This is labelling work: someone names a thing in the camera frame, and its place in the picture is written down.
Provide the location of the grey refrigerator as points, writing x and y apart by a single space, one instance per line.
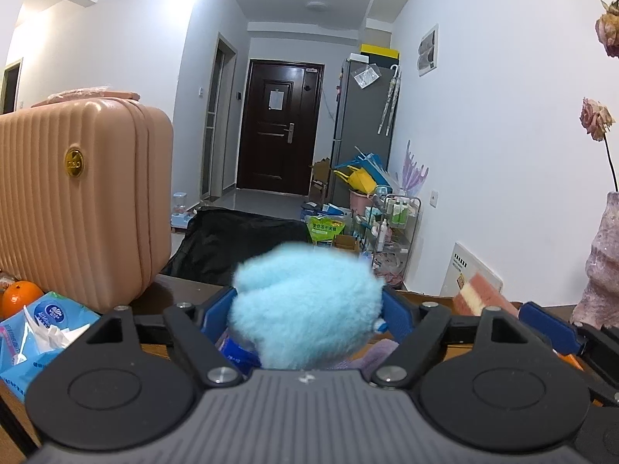
358 115

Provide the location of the green snack bag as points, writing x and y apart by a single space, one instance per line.
324 229

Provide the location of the wire rack cart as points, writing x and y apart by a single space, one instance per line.
386 229

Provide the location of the blue tissue pack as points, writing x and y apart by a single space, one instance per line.
36 335

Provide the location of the yellow box on fridge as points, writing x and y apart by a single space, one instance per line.
375 51

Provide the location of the orange fruit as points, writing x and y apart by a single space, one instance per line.
18 295

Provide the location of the pink ribbed suitcase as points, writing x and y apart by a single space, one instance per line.
86 197

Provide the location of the red cardboard box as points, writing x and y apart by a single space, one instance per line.
494 367

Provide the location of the light blue plush toy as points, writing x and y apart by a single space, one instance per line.
304 307

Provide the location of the blue tissue box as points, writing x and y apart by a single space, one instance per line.
246 361

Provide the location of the dark brown door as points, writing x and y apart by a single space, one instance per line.
279 126

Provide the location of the purple folded towel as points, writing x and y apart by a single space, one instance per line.
373 357

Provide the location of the yellow watering can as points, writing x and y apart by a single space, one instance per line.
358 180

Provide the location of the wall electrical panel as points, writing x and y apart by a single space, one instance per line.
428 51

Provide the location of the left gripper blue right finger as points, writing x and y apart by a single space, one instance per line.
419 331

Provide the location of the pink sponge block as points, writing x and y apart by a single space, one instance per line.
478 294

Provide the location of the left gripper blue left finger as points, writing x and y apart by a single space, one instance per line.
194 338

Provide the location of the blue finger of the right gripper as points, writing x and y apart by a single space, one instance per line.
549 325

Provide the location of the pink textured vase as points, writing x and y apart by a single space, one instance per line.
598 306

